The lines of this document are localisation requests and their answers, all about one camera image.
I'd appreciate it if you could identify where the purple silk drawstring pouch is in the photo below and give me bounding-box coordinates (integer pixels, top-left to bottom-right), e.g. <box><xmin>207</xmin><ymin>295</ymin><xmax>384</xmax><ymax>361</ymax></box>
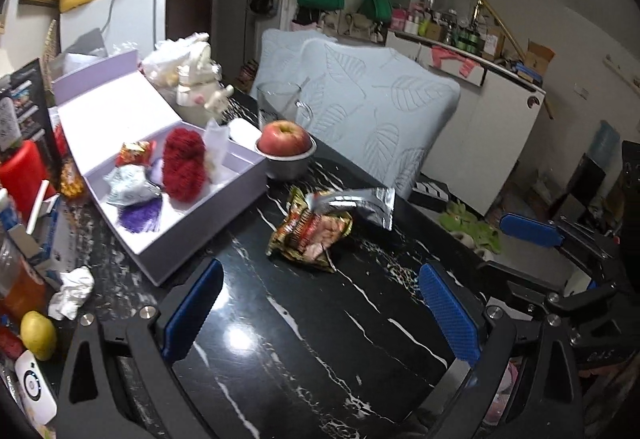
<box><xmin>118</xmin><ymin>196</ymin><xmax>163</xmax><ymax>233</ymax></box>

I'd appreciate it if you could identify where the silver foil bag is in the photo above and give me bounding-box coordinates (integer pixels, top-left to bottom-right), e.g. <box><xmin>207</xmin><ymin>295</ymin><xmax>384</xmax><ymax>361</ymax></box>
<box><xmin>305</xmin><ymin>188</ymin><xmax>396</xmax><ymax>231</ymax></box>

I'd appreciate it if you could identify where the colourful snack wrapper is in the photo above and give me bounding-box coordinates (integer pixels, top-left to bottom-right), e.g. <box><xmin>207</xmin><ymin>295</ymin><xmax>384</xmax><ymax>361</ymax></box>
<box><xmin>266</xmin><ymin>186</ymin><xmax>352</xmax><ymax>273</ymax></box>

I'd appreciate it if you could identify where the red knitted yarn item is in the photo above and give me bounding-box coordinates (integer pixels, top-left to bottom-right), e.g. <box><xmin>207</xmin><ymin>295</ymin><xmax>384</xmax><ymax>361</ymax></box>
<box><xmin>162</xmin><ymin>128</ymin><xmax>207</xmax><ymax>203</ymax></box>

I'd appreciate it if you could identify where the clear zip bag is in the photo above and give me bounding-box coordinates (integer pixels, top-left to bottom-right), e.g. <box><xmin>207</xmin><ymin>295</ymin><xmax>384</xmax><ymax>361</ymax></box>
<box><xmin>202</xmin><ymin>118</ymin><xmax>229</xmax><ymax>183</ymax></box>

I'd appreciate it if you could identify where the white leaf print pouch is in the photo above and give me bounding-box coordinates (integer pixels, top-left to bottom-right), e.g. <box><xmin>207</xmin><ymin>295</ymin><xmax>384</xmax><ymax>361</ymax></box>
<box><xmin>104</xmin><ymin>164</ymin><xmax>162</xmax><ymax>207</ymax></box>

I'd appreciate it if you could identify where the white counter cabinet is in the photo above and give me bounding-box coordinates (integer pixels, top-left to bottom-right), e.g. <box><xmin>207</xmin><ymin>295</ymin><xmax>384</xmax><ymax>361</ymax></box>
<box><xmin>386</xmin><ymin>30</ymin><xmax>546</xmax><ymax>214</ymax></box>

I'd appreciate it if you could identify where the crumpled white tissue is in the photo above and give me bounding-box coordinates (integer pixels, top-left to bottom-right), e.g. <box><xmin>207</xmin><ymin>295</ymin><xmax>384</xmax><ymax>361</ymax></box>
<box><xmin>48</xmin><ymin>266</ymin><xmax>94</xmax><ymax>321</ymax></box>

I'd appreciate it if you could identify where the yellow lemon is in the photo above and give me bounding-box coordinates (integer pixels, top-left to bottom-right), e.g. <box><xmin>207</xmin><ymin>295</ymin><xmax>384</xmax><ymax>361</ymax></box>
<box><xmin>20</xmin><ymin>311</ymin><xmax>56</xmax><ymax>361</ymax></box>

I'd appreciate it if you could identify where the blue white medicine box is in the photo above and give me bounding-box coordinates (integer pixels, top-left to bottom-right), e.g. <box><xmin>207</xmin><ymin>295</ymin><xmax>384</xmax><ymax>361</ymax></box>
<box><xmin>1</xmin><ymin>180</ymin><xmax>77</xmax><ymax>291</ymax></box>

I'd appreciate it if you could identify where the metal bowl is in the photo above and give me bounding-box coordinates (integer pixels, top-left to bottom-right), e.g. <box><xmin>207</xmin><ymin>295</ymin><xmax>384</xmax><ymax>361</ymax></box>
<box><xmin>257</xmin><ymin>138</ymin><xmax>317</xmax><ymax>181</ymax></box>

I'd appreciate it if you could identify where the light blue leaf cushion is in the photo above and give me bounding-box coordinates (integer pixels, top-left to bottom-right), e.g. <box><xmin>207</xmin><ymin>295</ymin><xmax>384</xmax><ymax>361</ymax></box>
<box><xmin>298</xmin><ymin>38</ymin><xmax>460</xmax><ymax>198</ymax></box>

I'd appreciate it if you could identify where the red apple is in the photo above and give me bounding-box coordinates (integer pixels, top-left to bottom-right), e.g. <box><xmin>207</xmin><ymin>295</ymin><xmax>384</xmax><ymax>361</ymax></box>
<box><xmin>256</xmin><ymin>120</ymin><xmax>311</xmax><ymax>157</ymax></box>

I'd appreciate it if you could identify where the red canister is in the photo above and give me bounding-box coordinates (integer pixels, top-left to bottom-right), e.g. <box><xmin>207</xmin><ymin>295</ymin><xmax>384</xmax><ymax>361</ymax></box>
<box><xmin>0</xmin><ymin>141</ymin><xmax>49</xmax><ymax>219</ymax></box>

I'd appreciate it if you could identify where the lavender gift box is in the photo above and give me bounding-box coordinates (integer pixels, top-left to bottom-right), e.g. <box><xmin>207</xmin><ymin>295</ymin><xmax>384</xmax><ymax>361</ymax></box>
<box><xmin>53</xmin><ymin>52</ymin><xmax>267</xmax><ymax>285</ymax></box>

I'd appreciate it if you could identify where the white cartoon water bottle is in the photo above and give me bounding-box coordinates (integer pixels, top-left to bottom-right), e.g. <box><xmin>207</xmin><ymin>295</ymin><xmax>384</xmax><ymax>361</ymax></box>
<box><xmin>176</xmin><ymin>32</ymin><xmax>234</xmax><ymax>127</ymax></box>

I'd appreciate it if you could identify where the glass cup with straw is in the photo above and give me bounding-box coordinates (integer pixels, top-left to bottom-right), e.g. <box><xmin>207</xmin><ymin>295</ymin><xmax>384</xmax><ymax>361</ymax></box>
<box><xmin>256</xmin><ymin>81</ymin><xmax>314</xmax><ymax>130</ymax></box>

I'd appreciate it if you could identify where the plastic bag with food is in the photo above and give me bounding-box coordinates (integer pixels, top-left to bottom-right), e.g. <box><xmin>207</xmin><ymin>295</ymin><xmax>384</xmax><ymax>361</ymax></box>
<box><xmin>140</xmin><ymin>37</ymin><xmax>201</xmax><ymax>88</ymax></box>

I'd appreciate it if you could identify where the black printed pouch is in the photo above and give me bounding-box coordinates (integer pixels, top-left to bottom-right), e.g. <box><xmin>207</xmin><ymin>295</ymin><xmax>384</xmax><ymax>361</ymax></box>
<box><xmin>1</xmin><ymin>60</ymin><xmax>62</xmax><ymax>178</ymax></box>

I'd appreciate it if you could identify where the white mini fridge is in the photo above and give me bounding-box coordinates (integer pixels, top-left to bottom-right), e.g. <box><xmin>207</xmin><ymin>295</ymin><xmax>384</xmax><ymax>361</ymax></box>
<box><xmin>60</xmin><ymin>0</ymin><xmax>166</xmax><ymax>58</ymax></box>

